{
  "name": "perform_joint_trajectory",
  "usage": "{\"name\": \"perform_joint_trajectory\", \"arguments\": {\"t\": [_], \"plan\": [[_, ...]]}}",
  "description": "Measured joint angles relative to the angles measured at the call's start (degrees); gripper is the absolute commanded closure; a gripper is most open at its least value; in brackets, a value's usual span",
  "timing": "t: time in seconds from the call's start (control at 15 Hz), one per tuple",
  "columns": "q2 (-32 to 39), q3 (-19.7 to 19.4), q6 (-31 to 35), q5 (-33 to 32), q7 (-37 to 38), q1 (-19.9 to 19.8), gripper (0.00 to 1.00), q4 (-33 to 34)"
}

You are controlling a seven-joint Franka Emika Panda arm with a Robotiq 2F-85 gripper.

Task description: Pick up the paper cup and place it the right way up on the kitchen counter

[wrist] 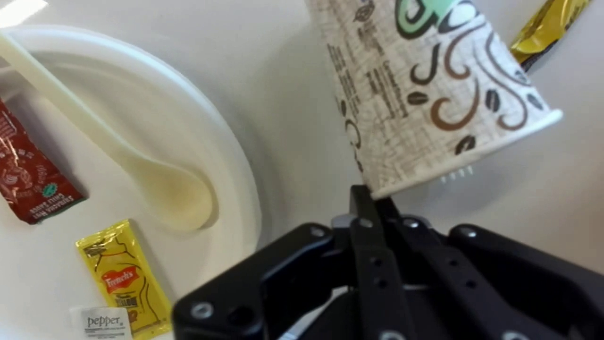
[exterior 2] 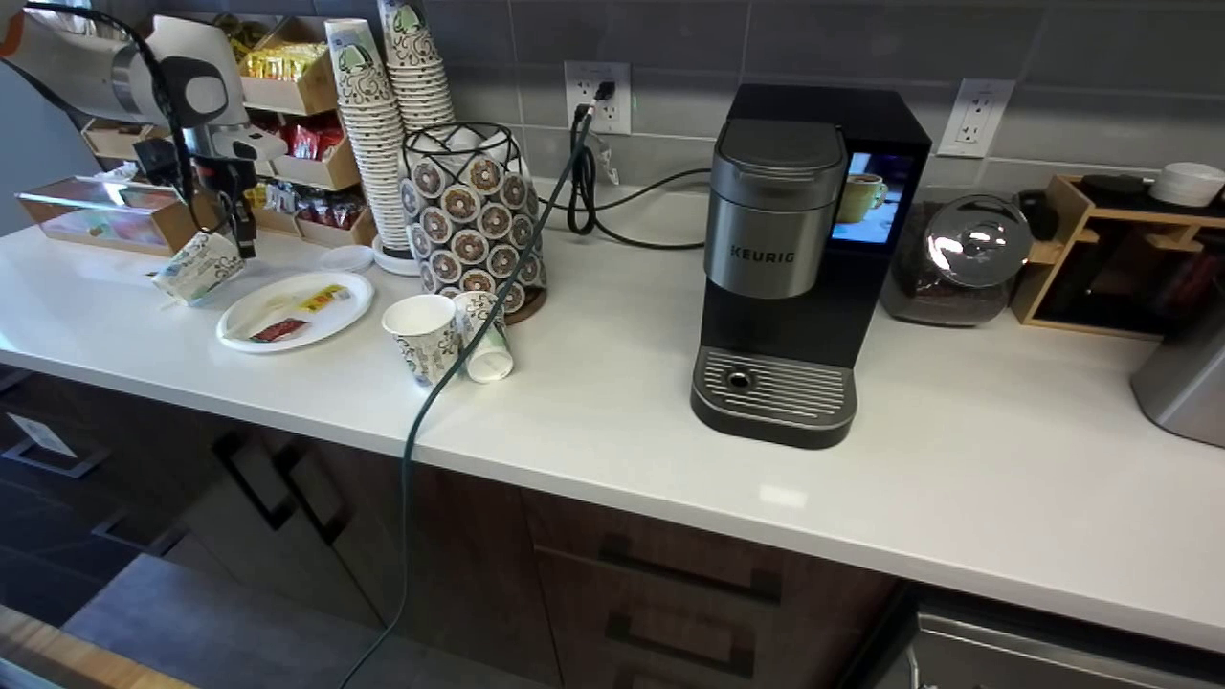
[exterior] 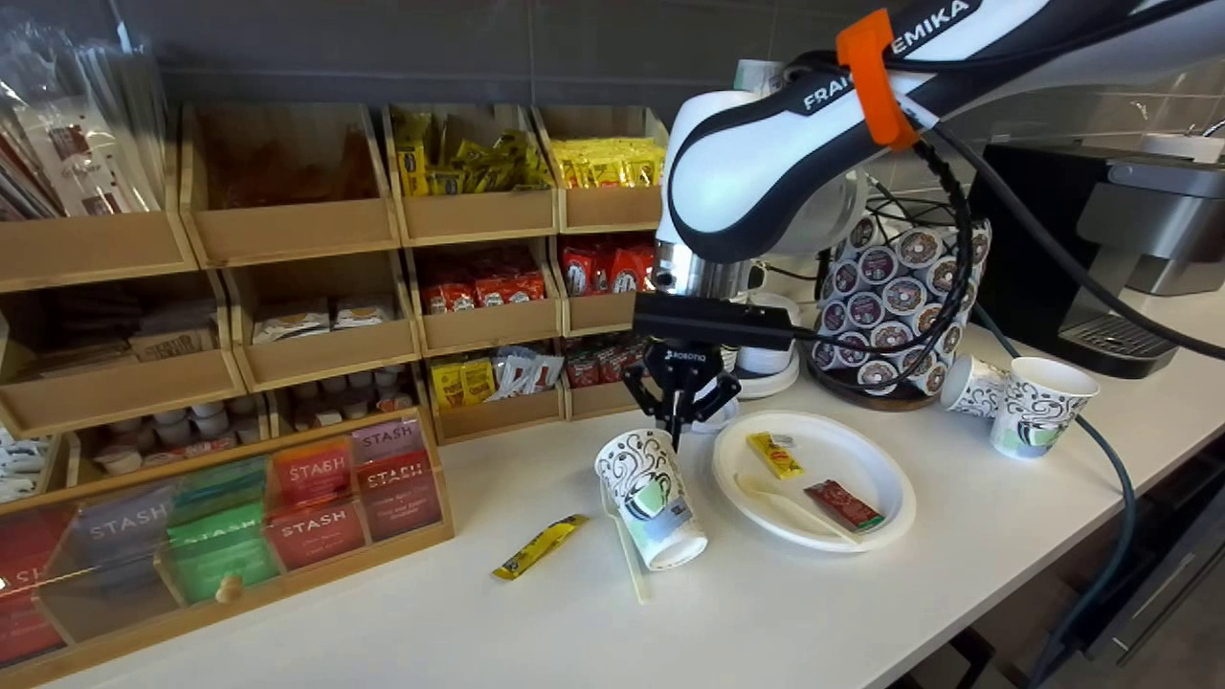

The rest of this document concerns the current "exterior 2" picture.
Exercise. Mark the upright patterned paper cup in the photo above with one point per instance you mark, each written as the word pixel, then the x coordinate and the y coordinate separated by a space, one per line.
pixel 421 337

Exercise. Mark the beige sachet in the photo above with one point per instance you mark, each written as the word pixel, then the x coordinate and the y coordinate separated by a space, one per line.
pixel 275 306

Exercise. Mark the leaning paper cup stack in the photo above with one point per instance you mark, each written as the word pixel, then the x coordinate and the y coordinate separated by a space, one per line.
pixel 419 61

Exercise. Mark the red sachet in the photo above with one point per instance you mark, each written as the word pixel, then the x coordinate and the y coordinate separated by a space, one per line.
pixel 279 332

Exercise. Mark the brown wooden base cabinet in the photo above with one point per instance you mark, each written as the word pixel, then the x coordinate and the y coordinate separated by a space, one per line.
pixel 485 559

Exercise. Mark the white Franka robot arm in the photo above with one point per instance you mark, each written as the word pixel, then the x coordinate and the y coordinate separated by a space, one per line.
pixel 129 70

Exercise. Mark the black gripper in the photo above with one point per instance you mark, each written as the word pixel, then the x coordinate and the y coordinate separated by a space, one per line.
pixel 224 177

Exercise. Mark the tall paper cup stack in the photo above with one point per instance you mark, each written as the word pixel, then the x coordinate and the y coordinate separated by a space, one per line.
pixel 368 138

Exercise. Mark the yellow sachet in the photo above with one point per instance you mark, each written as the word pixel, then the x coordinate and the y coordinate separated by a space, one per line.
pixel 324 295

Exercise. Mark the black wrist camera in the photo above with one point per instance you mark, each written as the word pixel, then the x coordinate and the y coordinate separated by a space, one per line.
pixel 157 157

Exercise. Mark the steel dishwasher front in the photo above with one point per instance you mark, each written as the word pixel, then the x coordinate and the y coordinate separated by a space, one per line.
pixel 1074 653

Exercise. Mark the white wall outlet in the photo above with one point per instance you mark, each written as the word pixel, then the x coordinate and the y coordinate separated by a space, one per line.
pixel 598 96
pixel 977 116

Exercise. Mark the upside-down patterned paper cup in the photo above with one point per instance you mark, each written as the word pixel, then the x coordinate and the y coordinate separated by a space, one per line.
pixel 487 342

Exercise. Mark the wooden tea bag box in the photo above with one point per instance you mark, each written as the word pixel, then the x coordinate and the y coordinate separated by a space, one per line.
pixel 110 217

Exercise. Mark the wooden counter organizer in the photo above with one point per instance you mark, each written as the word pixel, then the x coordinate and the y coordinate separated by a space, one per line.
pixel 1059 272

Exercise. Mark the wooden snack shelf rack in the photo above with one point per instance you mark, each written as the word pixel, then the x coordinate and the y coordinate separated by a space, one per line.
pixel 299 157

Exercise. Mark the stainless steel appliance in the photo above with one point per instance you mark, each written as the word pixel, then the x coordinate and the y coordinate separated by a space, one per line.
pixel 1187 376

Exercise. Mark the white bowl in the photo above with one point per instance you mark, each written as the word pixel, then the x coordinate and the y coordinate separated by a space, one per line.
pixel 1187 184

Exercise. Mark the white round plate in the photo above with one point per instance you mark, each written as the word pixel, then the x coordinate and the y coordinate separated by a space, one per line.
pixel 294 311

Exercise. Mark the black Keurig coffee machine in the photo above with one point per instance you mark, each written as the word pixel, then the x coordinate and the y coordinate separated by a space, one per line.
pixel 789 253

